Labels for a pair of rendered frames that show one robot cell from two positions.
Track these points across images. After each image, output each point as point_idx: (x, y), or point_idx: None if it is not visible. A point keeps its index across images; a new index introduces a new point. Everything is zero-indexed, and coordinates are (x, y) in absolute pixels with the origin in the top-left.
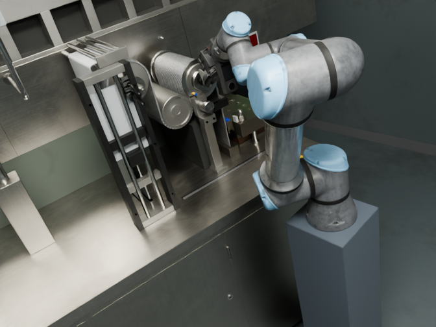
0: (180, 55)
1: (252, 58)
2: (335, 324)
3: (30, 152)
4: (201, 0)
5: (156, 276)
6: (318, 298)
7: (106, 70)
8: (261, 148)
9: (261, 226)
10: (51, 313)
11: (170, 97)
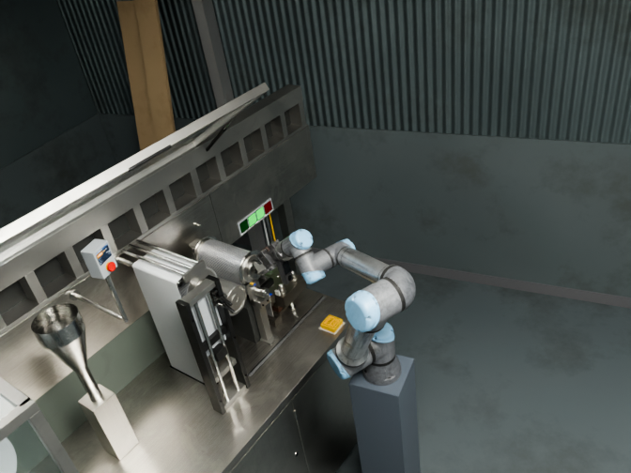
0: (225, 244)
1: (317, 265)
2: (391, 454)
3: (89, 358)
4: (226, 183)
5: (248, 451)
6: (376, 437)
7: (203, 289)
8: (300, 313)
9: (316, 386)
10: None
11: (232, 289)
